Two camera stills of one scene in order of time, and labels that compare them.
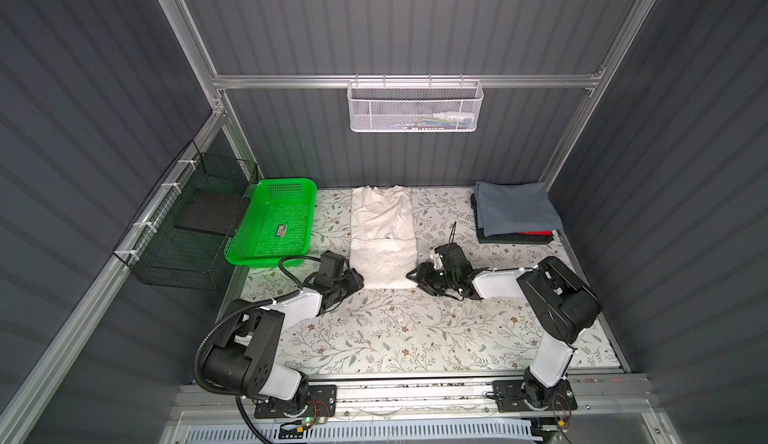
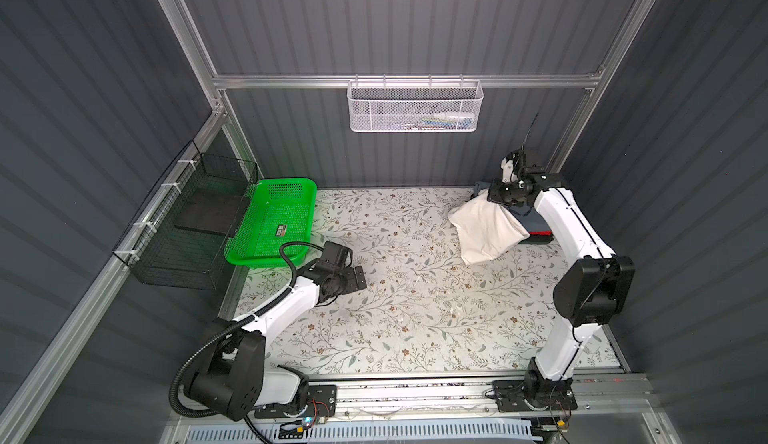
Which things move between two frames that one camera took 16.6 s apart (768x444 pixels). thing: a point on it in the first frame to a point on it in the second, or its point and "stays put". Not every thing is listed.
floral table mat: x=413 y=331 stays put
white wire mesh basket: x=414 y=106 stays put
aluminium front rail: x=427 y=398 stays put
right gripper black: x=424 y=276 to x=494 y=191
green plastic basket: x=277 y=222 stays put
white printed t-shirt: x=383 y=238 to x=486 y=228
